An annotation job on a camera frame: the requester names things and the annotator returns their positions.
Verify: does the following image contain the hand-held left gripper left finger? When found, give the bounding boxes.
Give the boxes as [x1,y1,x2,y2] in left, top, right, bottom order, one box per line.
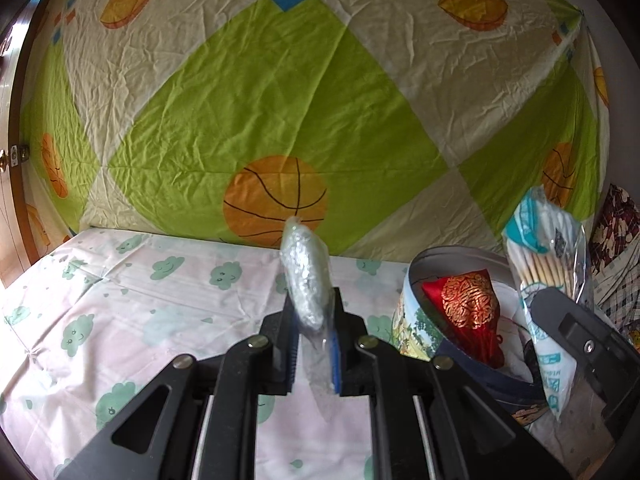
[52,292,303,480]

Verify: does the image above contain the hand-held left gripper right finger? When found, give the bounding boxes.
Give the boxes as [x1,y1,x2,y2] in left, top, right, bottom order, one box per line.
[325,287,571,480]

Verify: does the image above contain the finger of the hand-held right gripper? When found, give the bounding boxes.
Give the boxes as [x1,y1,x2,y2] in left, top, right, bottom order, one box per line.
[531,287,616,361]

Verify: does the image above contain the cotton swab bag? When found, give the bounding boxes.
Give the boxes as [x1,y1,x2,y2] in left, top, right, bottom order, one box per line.
[502,185,596,423]

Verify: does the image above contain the clear plastic bag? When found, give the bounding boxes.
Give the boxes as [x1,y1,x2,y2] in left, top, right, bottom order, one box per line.
[279,215,338,423]

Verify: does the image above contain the round printed metal tin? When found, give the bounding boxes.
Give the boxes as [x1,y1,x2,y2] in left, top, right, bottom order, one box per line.
[391,245,551,428]

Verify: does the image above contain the red gold embroidered sachet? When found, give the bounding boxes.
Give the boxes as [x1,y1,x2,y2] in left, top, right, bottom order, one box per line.
[421,269,506,368]

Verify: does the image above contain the blue plaid cloth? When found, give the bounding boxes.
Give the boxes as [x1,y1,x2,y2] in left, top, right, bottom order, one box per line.
[597,260,640,356]

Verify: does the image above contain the red plaid bear blanket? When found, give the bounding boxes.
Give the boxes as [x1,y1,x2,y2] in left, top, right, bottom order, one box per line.
[589,183,640,306]

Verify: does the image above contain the cloud print tablecloth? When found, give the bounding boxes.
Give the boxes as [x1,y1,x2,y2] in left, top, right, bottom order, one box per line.
[0,227,616,480]

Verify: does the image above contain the basketball print hanging sheet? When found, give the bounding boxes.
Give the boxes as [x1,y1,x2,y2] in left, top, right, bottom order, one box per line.
[20,0,611,263]

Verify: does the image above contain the wooden door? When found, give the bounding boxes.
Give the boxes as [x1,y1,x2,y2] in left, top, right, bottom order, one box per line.
[0,10,38,288]

